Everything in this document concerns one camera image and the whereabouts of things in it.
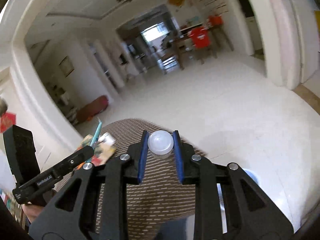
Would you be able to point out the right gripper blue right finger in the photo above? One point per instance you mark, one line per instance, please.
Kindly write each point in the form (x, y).
(186, 170)

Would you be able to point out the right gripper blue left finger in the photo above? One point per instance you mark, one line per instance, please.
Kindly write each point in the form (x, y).
(138, 152)

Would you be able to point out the clear bottle white cap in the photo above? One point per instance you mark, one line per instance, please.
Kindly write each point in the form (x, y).
(160, 144)

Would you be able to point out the colourful wrapper bundle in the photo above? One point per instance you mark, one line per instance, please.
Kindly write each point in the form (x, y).
(103, 145)

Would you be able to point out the left hand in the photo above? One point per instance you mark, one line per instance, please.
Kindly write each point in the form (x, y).
(32, 211)

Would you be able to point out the brown polka dot tablecloth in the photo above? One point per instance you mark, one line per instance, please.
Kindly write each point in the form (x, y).
(160, 197)

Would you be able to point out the red paper door decoration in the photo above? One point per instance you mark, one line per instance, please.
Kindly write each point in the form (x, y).
(7, 120)

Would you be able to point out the wooden dining table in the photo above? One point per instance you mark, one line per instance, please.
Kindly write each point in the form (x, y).
(210, 30)

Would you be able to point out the red bag on table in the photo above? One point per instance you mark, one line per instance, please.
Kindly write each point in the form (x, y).
(215, 20)

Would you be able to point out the framed wall picture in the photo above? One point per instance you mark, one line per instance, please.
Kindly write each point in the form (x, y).
(66, 66)

